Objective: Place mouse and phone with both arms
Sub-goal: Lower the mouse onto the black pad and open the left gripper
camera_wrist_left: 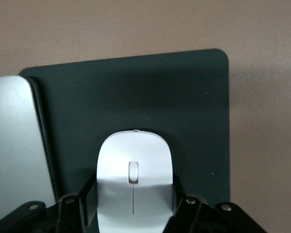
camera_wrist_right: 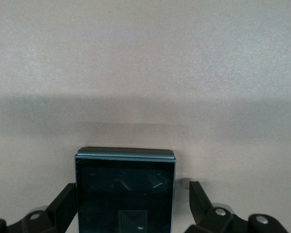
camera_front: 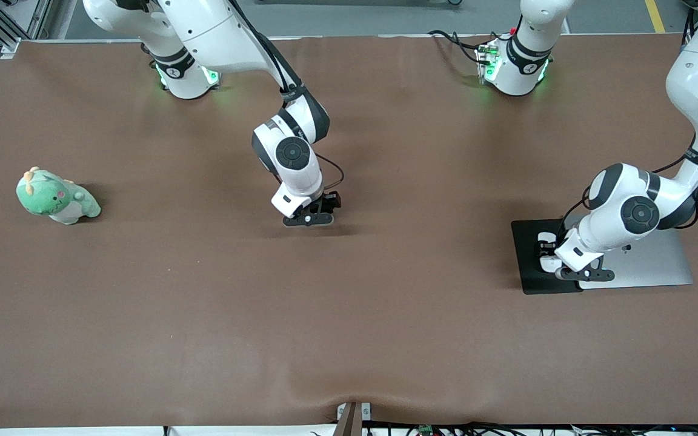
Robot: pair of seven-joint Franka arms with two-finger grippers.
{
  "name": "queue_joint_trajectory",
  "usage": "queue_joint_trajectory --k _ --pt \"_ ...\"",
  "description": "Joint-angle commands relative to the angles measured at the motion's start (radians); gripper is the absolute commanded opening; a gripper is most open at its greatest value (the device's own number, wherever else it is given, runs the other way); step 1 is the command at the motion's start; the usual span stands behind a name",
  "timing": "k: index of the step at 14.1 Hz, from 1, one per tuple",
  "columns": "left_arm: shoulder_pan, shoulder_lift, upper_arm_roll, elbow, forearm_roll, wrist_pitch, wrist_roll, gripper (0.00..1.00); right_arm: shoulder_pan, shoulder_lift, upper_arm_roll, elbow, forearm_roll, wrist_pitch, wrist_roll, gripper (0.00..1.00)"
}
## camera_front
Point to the white computer mouse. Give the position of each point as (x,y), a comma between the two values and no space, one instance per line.
(548,265)

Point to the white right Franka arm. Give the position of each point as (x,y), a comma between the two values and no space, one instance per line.
(203,30)

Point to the black mouse pad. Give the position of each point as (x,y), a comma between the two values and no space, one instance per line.
(525,266)

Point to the silver Apple laptop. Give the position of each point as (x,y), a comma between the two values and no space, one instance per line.
(658,266)

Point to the small green circuit board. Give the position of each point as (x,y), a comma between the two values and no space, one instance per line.
(426,430)

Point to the green dinosaur plush toy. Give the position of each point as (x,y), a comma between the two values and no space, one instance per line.
(52,200)

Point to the aluminium frame profile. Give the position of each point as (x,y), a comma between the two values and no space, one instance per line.
(6,36)

